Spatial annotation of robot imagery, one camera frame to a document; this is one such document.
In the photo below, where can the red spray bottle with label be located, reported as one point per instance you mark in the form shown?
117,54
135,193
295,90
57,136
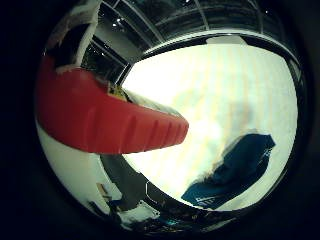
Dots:
100,123

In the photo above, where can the blue cloth with white stripes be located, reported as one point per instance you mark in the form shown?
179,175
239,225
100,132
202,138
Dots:
236,166

